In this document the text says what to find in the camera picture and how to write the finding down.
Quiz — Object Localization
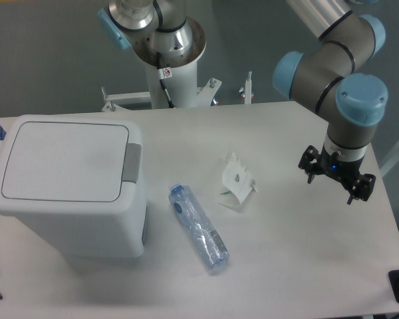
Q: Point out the crumpled white paper packet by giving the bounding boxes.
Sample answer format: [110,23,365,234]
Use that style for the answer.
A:
[217,151,258,211]

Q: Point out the clear plastic water bottle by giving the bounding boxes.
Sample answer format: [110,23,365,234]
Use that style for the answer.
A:
[168,183,230,272]

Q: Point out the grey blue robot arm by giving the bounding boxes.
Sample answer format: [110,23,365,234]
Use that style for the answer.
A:
[97,1,388,201]

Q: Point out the black cable with tag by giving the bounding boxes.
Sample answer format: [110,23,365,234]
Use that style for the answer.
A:
[155,51,176,109]

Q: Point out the white metal frame post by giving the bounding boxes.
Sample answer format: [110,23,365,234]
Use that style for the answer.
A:
[239,71,254,104]

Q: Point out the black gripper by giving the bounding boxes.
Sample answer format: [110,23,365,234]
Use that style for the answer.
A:
[298,146,376,205]

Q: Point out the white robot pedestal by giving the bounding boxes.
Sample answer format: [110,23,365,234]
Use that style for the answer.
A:
[102,18,222,112]

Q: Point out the white plastic trash can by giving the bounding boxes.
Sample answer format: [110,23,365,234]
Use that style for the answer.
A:
[0,115,148,258]

